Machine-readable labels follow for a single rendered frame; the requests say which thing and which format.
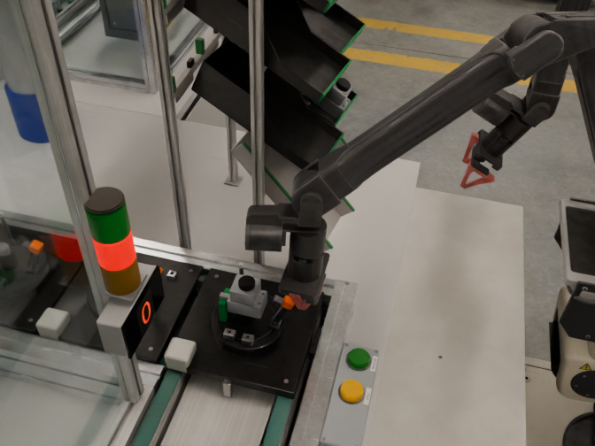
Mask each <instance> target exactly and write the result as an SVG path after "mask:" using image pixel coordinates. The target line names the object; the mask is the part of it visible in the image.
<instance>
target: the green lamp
mask: <svg viewBox="0 0 595 446"><path fill-rule="evenodd" d="M84 210H85V212H86V216H87V220H88V223H89V229H90V233H91V236H92V238H93V239H94V240H95V241H96V242H100V243H103V244H112V243H116V242H120V241H122V240H124V239H125V238H126V237H127V236H128V235H129V233H130V230H131V226H130V222H129V217H128V209H127V205H126V200H125V202H124V204H123V205H122V206H121V207H120V208H119V209H118V210H117V211H114V212H112V213H109V214H104V215H98V214H93V213H90V212H88V211H87V210H86V209H85V208H84Z"/></svg>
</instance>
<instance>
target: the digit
mask: <svg viewBox="0 0 595 446"><path fill-rule="evenodd" d="M154 313H155V310H154V304H153V300H152V295H151V286H150V287H149V289H148V291H147V292H146V294H145V296H144V298H143V300H142V302H141V303H140V304H139V306H138V308H137V310H136V315H137V319H138V323H139V327H140V331H141V336H143V333H144V332H145V330H146V328H147V326H148V325H149V323H150V321H151V319H152V317H153V315H154Z"/></svg>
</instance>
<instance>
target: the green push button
mask: <svg viewBox="0 0 595 446"><path fill-rule="evenodd" d="M348 362H349V364H350V365H351V366H352V367H354V368H357V369H363V368H365V367H367V366H368V365H369V362H370V355H369V353H368V352H367V351H366V350H364V349H361V348H356V349H353V350H351V351H350V352H349V355H348Z"/></svg>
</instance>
